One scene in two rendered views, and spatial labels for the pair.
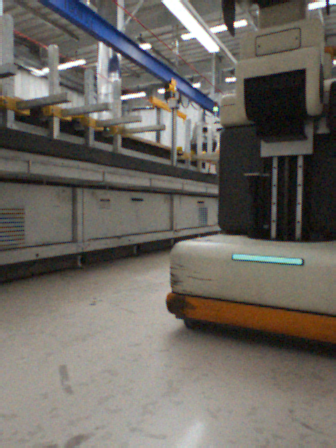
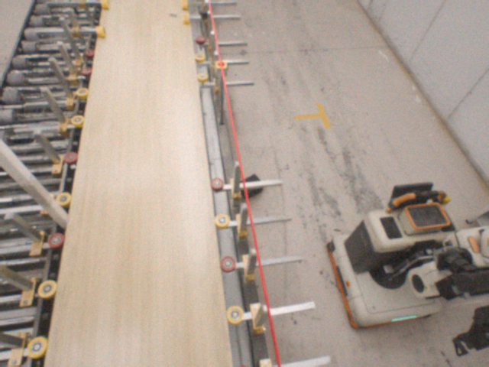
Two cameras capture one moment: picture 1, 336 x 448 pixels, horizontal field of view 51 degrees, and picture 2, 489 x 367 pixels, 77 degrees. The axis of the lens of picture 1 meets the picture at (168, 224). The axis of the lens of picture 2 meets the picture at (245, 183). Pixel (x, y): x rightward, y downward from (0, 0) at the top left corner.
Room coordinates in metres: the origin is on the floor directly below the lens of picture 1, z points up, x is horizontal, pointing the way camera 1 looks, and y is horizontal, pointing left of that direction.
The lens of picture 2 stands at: (1.36, 0.96, 2.47)
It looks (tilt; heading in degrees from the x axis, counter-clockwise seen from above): 56 degrees down; 317
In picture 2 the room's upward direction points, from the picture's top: 6 degrees clockwise
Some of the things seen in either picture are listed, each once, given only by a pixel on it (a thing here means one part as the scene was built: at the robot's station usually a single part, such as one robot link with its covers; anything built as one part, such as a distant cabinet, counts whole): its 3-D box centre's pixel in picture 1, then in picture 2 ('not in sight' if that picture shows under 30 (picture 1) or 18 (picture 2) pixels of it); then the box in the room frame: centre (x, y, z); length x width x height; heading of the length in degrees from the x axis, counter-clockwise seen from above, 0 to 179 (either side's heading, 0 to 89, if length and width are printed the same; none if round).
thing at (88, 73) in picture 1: (89, 115); (242, 226); (1.92, 0.43, 0.87); 0.04 x 0.04 x 0.48; 62
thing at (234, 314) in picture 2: not in sight; (234, 316); (1.56, 0.75, 0.85); 0.08 x 0.08 x 0.11
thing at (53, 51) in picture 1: (53, 97); (250, 267); (1.69, 0.55, 0.90); 0.04 x 0.04 x 0.48; 62
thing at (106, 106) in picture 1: (73, 112); (263, 263); (1.69, 0.46, 0.83); 0.43 x 0.03 x 0.04; 62
